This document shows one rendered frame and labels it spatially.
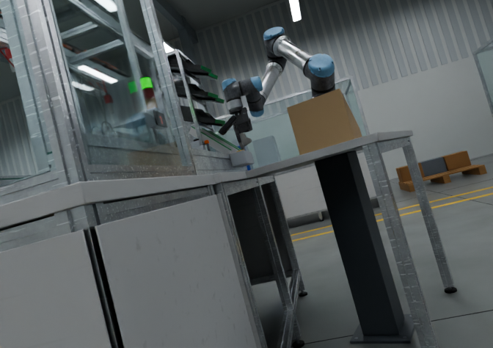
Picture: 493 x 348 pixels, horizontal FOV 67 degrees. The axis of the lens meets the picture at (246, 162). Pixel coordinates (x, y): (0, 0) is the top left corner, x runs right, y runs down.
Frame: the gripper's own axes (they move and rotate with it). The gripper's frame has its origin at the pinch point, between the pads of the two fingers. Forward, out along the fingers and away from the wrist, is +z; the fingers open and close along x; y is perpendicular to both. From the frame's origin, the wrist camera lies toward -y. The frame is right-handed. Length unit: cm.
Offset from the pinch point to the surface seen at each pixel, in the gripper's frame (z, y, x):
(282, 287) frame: 69, 1, 0
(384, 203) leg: 35, 51, -48
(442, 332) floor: 98, 64, -11
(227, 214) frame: 24, 3, -72
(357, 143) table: 14, 47, -49
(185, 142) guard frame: 2, 0, -83
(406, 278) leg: 61, 50, -48
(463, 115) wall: -14, 425, 843
